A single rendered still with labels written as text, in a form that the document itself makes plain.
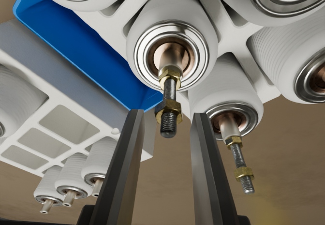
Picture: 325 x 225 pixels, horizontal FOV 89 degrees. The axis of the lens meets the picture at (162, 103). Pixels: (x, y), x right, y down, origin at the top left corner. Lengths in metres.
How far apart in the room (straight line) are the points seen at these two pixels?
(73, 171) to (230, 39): 0.44
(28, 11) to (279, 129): 0.77
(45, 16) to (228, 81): 0.35
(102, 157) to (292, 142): 0.69
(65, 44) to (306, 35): 0.37
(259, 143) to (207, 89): 0.57
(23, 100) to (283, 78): 0.38
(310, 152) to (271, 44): 0.72
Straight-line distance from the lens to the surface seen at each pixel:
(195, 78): 0.18
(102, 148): 0.41
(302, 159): 0.95
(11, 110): 0.35
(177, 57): 0.16
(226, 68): 0.26
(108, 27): 0.25
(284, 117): 0.69
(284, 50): 0.23
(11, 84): 0.37
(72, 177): 0.49
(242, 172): 0.19
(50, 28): 0.41
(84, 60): 0.40
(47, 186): 0.60
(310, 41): 0.22
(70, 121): 0.49
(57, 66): 0.38
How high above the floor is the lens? 0.41
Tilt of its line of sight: 49 degrees down
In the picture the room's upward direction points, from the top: 175 degrees counter-clockwise
